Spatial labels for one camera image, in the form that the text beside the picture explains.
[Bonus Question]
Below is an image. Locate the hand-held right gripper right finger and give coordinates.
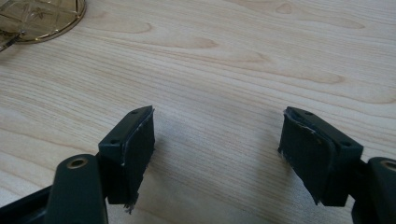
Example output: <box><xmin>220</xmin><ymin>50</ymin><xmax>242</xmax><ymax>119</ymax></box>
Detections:
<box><xmin>277</xmin><ymin>105</ymin><xmax>365</xmax><ymax>208</ymax></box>

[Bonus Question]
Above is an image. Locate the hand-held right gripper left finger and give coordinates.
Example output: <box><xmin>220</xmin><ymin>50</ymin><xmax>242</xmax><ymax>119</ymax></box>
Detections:
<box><xmin>97</xmin><ymin>105</ymin><xmax>156</xmax><ymax>216</ymax></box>

